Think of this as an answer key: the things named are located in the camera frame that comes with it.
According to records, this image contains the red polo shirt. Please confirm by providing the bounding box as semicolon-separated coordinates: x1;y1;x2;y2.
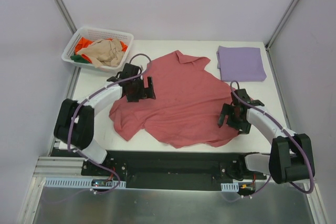
109;50;238;148

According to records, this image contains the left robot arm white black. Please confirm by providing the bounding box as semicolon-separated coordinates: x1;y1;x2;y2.
54;63;156;176

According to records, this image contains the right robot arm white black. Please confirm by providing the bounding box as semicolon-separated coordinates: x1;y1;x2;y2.
217;89;315;184

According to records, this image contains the beige crumpled shirt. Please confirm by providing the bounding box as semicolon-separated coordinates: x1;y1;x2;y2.
77;38;125;69

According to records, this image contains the white plastic laundry basket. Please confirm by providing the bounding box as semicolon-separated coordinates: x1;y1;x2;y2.
61;26;134;73

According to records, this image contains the folded purple t shirt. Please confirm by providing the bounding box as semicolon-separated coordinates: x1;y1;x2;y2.
217;46;267;82

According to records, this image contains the green shirt in basket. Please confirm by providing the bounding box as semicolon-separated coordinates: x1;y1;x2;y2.
70;55;92;64

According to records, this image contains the orange shirt in basket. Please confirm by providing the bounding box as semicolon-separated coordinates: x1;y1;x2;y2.
75;37;129;63

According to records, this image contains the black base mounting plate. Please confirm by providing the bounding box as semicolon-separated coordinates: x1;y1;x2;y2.
80;149;271;190

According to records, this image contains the white slotted cable duct right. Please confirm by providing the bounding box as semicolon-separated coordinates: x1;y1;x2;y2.
220;182;239;193

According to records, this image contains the white slotted cable duct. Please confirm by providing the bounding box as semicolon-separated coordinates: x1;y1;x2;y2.
220;182;239;193
45;178;126;189

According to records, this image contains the aluminium frame post right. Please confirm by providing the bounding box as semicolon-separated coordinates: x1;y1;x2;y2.
265;0;300;51

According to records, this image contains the aluminium frame post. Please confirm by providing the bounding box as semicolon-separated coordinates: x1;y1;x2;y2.
54;0;77;34
265;0;300;51

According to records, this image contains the white slotted cable duct left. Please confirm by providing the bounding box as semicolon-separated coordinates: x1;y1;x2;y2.
45;178;126;189

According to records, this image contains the aluminium frame post left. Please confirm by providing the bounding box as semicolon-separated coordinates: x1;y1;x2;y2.
54;0;77;34

